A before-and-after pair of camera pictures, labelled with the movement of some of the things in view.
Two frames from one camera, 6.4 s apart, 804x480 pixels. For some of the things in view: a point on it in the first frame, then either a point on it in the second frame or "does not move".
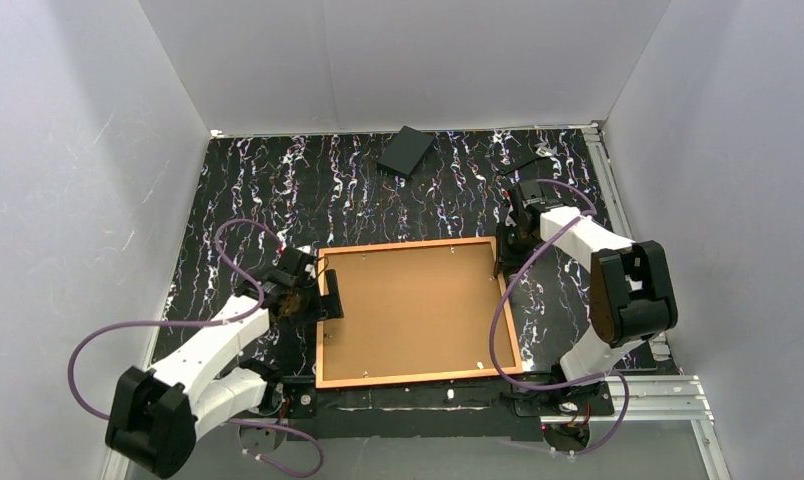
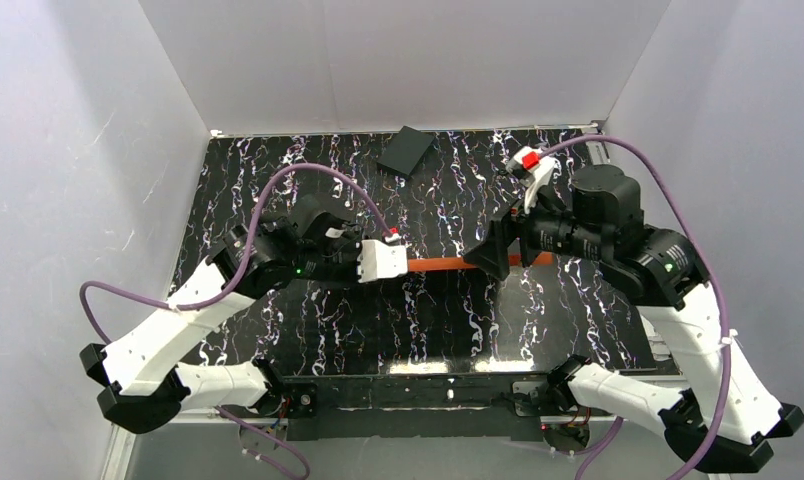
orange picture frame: (408, 378) to (428, 264)
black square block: (405, 150) does not move
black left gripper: (315, 291) to (348, 266)
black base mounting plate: (477, 409) does not move
